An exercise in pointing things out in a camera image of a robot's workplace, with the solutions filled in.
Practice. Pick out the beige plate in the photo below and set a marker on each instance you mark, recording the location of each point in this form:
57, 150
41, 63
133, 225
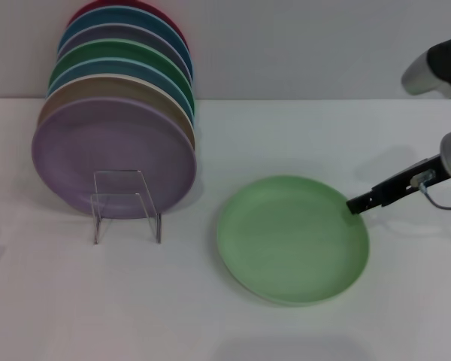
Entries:
97, 88

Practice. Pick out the light green plate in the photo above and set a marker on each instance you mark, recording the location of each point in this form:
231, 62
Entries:
293, 244

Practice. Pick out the dark green plate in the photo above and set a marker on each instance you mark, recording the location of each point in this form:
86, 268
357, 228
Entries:
109, 50

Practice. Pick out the grey purple plate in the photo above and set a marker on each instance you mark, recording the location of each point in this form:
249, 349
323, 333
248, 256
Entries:
116, 32

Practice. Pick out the teal blue plate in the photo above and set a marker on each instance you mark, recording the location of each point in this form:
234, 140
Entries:
116, 15

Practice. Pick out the clear acrylic plate rack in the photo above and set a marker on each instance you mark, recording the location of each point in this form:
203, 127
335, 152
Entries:
158, 225

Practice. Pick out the lilac plate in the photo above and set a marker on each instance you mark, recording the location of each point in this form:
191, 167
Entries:
109, 143

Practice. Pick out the maroon red plate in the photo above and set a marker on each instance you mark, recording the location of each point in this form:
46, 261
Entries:
94, 3

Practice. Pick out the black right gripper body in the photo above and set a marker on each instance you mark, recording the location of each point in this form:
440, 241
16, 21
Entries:
402, 182

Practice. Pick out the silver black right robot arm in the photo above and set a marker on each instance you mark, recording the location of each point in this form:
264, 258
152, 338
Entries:
417, 75

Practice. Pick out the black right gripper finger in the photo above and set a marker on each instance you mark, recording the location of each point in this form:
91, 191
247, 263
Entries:
362, 203

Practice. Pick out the light blue plate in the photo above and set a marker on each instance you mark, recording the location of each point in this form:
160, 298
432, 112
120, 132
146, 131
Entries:
105, 67

